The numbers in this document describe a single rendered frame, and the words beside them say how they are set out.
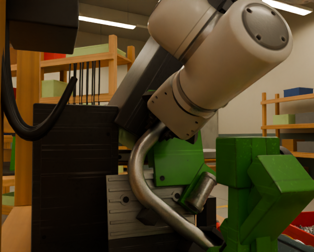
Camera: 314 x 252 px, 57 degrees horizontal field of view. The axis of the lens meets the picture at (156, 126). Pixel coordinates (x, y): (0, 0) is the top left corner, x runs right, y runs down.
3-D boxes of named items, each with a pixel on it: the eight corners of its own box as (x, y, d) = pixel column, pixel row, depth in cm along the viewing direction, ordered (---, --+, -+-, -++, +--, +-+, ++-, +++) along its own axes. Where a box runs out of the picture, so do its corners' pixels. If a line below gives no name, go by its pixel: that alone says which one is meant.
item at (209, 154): (210, 158, 95) (210, 148, 96) (239, 162, 80) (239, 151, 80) (88, 161, 83) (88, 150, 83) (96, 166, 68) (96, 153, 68)
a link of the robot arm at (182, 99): (241, 88, 45) (230, 97, 47) (199, 49, 45) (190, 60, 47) (214, 123, 41) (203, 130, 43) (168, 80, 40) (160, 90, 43)
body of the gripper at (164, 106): (234, 98, 46) (200, 123, 56) (187, 54, 46) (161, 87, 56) (210, 129, 43) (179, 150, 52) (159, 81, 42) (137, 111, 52)
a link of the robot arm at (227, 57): (164, 80, 40) (216, 121, 41) (213, 14, 29) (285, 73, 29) (191, 45, 44) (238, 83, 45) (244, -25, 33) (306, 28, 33)
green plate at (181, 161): (191, 187, 69) (181, 104, 75) (208, 183, 62) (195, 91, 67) (144, 190, 66) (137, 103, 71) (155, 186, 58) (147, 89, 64)
